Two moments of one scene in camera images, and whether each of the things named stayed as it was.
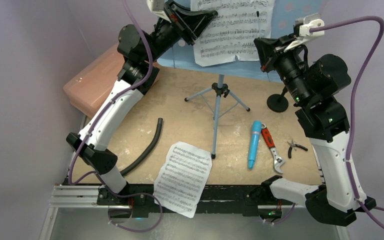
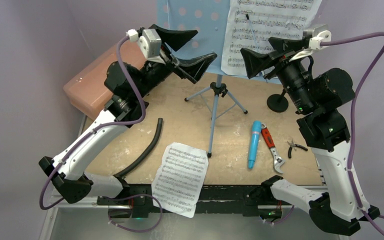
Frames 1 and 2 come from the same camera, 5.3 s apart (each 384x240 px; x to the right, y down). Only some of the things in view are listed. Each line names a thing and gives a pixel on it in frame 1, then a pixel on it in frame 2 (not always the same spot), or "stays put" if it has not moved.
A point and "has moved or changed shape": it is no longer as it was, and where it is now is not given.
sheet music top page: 232,32 has moved or changed shape
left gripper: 189,25 → 192,68
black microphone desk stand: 277,102 stays put
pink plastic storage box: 86,90 stays put
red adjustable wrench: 277,160 stays put
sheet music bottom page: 182,177 stays put
